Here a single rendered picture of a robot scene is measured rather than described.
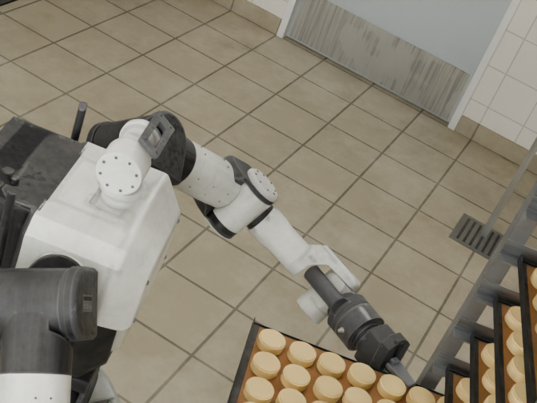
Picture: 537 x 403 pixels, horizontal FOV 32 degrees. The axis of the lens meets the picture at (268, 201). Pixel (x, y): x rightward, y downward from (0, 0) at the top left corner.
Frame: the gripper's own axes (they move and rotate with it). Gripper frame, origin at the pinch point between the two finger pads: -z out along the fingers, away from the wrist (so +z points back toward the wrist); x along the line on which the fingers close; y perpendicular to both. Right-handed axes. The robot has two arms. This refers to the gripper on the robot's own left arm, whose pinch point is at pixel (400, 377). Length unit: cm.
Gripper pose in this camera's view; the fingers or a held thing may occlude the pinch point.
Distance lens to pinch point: 175.3
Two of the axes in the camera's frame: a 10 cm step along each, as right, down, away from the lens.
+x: 3.1, -7.7, -5.6
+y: 7.9, -1.2, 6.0
